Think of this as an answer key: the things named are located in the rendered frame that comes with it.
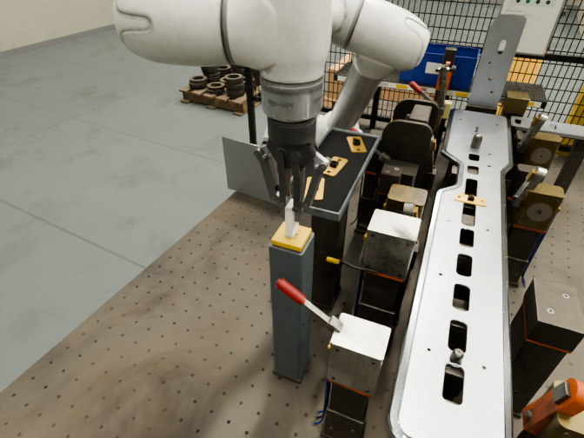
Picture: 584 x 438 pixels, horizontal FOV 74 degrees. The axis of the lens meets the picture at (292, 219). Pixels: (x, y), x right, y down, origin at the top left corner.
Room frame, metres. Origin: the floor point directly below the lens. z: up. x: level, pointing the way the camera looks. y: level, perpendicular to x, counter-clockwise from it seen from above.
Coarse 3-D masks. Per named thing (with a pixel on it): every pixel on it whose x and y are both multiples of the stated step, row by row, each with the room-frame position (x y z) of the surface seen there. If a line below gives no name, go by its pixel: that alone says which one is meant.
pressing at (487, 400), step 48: (480, 192) 0.92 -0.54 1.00; (432, 240) 0.71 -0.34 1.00; (480, 240) 0.71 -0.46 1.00; (432, 288) 0.56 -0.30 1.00; (480, 288) 0.56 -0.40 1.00; (432, 336) 0.43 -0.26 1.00; (480, 336) 0.43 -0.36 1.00; (432, 384) 0.34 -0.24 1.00; (480, 384) 0.34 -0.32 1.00; (432, 432) 0.26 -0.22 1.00; (480, 432) 0.26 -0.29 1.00
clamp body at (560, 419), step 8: (552, 384) 0.31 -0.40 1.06; (560, 416) 0.26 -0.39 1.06; (568, 416) 0.26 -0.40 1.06; (576, 416) 0.26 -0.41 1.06; (552, 424) 0.26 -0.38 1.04; (560, 424) 0.25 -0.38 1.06; (568, 424) 0.25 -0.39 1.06; (576, 424) 0.25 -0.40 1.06; (528, 432) 0.28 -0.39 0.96; (544, 432) 0.26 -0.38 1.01; (552, 432) 0.25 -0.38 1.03; (560, 432) 0.24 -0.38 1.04; (568, 432) 0.24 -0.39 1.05; (576, 432) 0.24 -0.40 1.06
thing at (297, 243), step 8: (280, 232) 0.56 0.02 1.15; (296, 232) 0.56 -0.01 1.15; (304, 232) 0.56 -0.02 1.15; (272, 240) 0.54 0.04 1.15; (280, 240) 0.54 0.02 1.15; (288, 240) 0.54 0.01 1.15; (296, 240) 0.54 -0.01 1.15; (304, 240) 0.54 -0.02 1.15; (288, 248) 0.52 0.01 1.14; (296, 248) 0.52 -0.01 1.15
